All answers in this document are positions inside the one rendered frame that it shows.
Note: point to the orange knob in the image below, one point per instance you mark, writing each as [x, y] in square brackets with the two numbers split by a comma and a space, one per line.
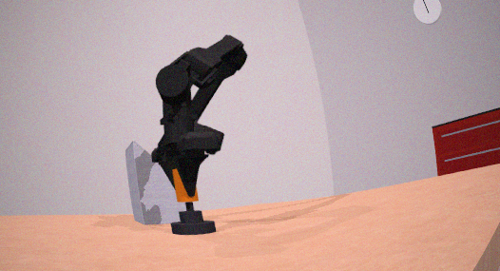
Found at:
[180, 190]

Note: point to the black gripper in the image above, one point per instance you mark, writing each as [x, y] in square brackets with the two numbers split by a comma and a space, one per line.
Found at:
[182, 148]

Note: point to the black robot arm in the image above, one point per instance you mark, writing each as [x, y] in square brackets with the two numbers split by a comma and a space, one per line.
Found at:
[206, 68]

